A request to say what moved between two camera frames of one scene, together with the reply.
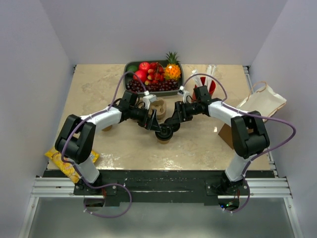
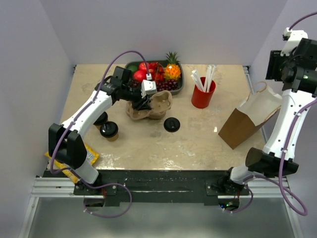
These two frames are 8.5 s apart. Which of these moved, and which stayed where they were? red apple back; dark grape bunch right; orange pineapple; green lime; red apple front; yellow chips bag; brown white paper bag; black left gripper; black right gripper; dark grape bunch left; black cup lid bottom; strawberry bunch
Moved: black left gripper; black right gripper; black cup lid bottom
Stayed: yellow chips bag; brown white paper bag; strawberry bunch; orange pineapple; red apple back; green lime; dark grape bunch left; dark grape bunch right; red apple front
